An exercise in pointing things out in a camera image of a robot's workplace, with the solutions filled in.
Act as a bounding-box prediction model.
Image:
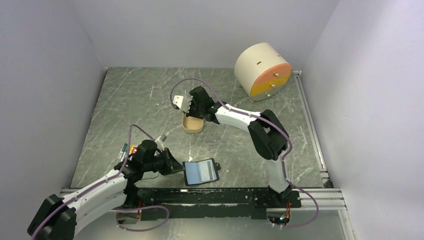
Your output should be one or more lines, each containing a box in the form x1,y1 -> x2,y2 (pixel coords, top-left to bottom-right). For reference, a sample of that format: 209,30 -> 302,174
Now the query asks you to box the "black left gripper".
142,147 -> 186,176

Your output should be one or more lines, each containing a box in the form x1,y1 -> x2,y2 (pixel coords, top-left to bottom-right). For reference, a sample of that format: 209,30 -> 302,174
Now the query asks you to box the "black leather card holder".
182,158 -> 221,186

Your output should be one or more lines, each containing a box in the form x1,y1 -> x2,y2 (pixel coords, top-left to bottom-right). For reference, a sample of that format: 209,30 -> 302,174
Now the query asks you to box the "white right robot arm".
188,86 -> 292,207

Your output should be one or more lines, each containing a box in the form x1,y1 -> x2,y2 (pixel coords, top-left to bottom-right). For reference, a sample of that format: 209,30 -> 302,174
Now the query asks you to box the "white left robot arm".
27,139 -> 184,240

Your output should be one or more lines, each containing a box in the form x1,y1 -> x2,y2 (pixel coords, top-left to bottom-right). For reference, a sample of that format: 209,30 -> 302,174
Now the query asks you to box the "rainbow striped card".
117,143 -> 138,163

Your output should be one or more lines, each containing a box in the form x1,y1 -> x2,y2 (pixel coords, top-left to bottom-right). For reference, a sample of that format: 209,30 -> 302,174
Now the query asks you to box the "beige oval tray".
182,113 -> 205,134

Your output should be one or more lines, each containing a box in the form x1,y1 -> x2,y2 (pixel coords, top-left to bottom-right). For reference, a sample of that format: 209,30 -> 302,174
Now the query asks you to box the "cream round drawer cabinet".
234,42 -> 292,102

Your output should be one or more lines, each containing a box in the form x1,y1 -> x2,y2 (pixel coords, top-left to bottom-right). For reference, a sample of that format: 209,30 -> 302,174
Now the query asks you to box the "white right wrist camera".
172,95 -> 192,113

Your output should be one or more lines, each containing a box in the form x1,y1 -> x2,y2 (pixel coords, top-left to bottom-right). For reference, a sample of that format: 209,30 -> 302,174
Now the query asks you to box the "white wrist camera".
155,134 -> 167,151
172,95 -> 192,113

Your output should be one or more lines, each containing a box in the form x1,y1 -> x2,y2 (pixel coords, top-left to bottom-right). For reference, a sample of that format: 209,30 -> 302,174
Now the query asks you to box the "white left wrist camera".
155,134 -> 167,151

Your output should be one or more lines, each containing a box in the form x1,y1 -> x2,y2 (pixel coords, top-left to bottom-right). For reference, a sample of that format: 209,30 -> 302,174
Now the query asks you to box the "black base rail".
119,187 -> 292,220

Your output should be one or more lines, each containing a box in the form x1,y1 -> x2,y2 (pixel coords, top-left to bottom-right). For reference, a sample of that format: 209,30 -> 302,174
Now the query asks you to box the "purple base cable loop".
115,205 -> 169,233

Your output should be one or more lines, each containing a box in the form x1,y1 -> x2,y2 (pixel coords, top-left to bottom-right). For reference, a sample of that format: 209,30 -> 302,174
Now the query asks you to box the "aluminium side rail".
292,70 -> 334,189

